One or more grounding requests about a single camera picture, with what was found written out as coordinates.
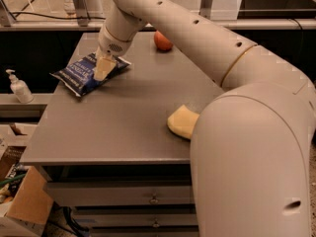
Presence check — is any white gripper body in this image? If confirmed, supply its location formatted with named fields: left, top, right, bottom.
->
left=96, top=24, right=132, bottom=59

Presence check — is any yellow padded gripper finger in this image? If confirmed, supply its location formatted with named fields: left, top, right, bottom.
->
left=94, top=57, right=117, bottom=81

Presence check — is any blue chip bag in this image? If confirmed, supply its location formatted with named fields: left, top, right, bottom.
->
left=51, top=52, right=130, bottom=97

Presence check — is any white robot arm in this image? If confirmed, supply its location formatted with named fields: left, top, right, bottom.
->
left=97, top=0, right=316, bottom=237

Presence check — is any yellow wavy sponge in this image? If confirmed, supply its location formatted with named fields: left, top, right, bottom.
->
left=167, top=105, right=199, bottom=139

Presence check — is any red apple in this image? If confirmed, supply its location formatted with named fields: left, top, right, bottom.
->
left=154, top=31, right=173, bottom=51

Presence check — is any white pump soap bottle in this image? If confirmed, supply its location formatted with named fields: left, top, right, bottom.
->
left=6, top=69, right=34, bottom=104

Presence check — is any grey drawer cabinet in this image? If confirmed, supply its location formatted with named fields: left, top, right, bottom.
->
left=22, top=32, right=222, bottom=237

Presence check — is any cardboard box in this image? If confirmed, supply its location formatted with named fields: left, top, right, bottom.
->
left=0, top=145, right=54, bottom=237

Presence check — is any metal railing frame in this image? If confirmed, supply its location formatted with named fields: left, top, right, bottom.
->
left=1, top=0, right=316, bottom=31

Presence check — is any black cable on rail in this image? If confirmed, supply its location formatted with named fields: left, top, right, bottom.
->
left=0, top=0, right=107, bottom=22

